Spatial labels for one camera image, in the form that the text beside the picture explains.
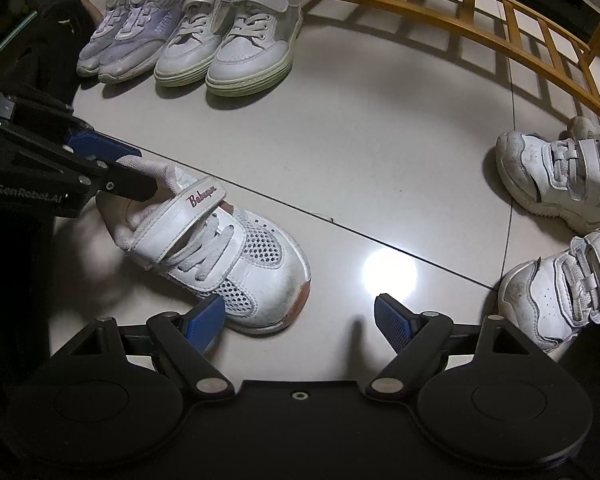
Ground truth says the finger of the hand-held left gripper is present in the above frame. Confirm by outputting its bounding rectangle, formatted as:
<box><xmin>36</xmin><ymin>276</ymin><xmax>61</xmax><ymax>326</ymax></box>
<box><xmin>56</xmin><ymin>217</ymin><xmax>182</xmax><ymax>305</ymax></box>
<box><xmin>80</xmin><ymin>160</ymin><xmax>159</xmax><ymax>202</ymax></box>
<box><xmin>65</xmin><ymin>129</ymin><xmax>143</xmax><ymax>162</ymax></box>

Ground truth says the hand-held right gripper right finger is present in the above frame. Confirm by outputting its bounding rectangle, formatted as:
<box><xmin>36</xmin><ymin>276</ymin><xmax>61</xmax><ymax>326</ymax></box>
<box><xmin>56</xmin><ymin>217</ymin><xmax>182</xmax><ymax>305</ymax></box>
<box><xmin>366</xmin><ymin>294</ymin><xmax>531</xmax><ymax>395</ymax></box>

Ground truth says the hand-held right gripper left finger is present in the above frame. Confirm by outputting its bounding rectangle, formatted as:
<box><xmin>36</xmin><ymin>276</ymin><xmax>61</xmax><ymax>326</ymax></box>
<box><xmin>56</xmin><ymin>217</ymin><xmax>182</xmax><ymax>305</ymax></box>
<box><xmin>72</xmin><ymin>294</ymin><xmax>233</xmax><ymax>395</ymax></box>

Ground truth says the white mesh strap sneaker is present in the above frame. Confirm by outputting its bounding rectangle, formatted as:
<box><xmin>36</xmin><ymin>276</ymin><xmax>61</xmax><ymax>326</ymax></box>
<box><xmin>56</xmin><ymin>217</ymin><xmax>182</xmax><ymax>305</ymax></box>
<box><xmin>96</xmin><ymin>156</ymin><xmax>312</xmax><ymax>336</ymax></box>

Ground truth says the lavender dial sneaker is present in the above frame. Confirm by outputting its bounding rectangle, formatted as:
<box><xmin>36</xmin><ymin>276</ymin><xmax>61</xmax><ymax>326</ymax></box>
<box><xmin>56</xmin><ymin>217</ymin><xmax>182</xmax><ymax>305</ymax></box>
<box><xmin>97</xmin><ymin>0</ymin><xmax>191</xmax><ymax>84</ymax></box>
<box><xmin>76</xmin><ymin>0</ymin><xmax>131</xmax><ymax>78</ymax></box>

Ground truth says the white sneaker green lining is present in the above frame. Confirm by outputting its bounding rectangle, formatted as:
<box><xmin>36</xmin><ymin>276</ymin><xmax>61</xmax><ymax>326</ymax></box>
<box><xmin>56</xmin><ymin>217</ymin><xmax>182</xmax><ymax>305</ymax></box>
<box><xmin>154</xmin><ymin>0</ymin><xmax>241</xmax><ymax>88</ymax></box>
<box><xmin>205</xmin><ymin>0</ymin><xmax>302</xmax><ymax>97</ymax></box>

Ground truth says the white chunky double-strap sneaker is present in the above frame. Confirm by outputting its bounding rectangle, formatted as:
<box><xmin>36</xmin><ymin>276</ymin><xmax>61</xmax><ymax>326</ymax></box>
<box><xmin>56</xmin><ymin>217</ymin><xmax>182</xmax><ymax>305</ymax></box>
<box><xmin>496</xmin><ymin>116</ymin><xmax>600</xmax><ymax>233</ymax></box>
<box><xmin>499</xmin><ymin>222</ymin><xmax>600</xmax><ymax>353</ymax></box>

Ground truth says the person's left leg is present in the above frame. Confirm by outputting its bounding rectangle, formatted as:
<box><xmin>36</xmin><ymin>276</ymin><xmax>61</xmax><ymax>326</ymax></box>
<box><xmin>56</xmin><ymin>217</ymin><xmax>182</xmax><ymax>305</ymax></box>
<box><xmin>0</xmin><ymin>15</ymin><xmax>98</xmax><ymax>111</ymax></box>

